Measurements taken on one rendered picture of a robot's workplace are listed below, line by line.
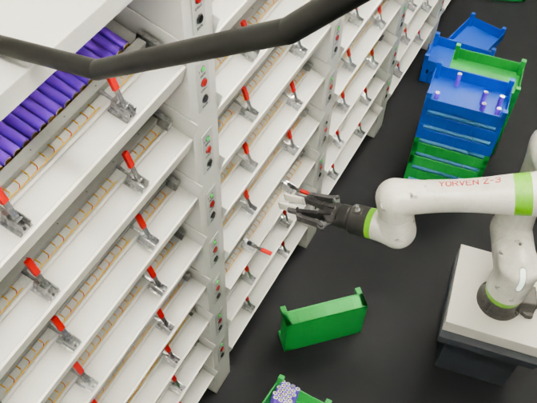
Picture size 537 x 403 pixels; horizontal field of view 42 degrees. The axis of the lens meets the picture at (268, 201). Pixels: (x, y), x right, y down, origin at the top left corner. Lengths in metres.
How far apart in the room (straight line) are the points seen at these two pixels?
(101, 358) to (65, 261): 0.39
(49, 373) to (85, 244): 0.26
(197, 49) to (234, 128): 1.00
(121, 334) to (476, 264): 1.34
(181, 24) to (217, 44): 0.55
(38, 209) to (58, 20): 0.29
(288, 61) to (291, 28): 1.25
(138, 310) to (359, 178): 1.66
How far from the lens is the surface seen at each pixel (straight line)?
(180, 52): 0.74
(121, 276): 1.48
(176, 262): 1.71
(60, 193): 1.13
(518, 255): 2.28
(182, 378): 2.21
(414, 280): 2.84
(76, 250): 1.29
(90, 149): 1.17
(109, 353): 1.62
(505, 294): 2.32
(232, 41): 0.68
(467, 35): 3.93
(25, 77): 0.95
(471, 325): 2.40
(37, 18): 1.03
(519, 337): 2.43
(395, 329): 2.72
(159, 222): 1.54
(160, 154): 1.41
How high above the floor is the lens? 2.37
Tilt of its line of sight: 52 degrees down
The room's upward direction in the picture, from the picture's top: 2 degrees clockwise
